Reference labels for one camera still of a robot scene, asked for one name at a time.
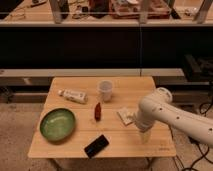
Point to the long background shelf bench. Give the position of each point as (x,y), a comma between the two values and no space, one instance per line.
(89,72)

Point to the wooden table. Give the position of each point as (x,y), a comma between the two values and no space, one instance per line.
(124,141)

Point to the red tray on shelf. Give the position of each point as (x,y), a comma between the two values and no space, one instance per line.
(132,9)

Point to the green ceramic bowl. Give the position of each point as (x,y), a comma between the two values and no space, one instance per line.
(57,124)

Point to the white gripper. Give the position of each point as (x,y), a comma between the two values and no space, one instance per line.
(144,123)

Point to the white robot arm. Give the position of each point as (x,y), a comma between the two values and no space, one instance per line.
(157,106)

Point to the white tube with label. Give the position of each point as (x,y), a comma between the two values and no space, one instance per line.
(74,96)

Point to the dark red chili pepper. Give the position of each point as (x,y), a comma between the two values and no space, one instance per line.
(97,113)

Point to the small beige block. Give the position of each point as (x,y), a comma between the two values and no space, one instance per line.
(125,116)

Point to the black rectangular eraser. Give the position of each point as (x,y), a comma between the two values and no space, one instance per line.
(96,146)

